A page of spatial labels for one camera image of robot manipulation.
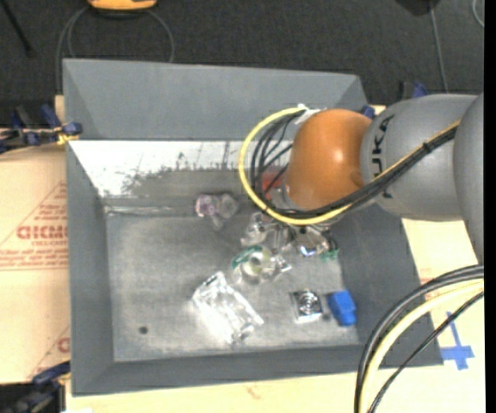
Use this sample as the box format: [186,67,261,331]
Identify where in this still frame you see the brown cardboard board red print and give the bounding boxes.
[0,126,73,387]

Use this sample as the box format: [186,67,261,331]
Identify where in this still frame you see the clear plastic bottle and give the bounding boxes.
[190,270,266,346]

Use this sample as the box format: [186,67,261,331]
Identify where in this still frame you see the clear glass thing green ring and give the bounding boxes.
[229,244,276,286]

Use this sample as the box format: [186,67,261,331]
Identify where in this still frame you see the small red thing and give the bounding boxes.
[259,166,288,194]

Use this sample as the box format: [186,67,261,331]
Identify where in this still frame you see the small square metal thing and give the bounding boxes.
[289,289,325,324]

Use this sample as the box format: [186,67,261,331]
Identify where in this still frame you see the blue block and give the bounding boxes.
[326,289,357,328]

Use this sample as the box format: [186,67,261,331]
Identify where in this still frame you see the grey metal bin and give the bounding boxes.
[61,58,443,395]

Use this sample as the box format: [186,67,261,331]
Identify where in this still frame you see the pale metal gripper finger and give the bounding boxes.
[270,225,287,254]
[272,256,295,277]

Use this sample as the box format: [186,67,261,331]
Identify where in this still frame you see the purple clear glass thing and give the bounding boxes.
[193,192,240,231]

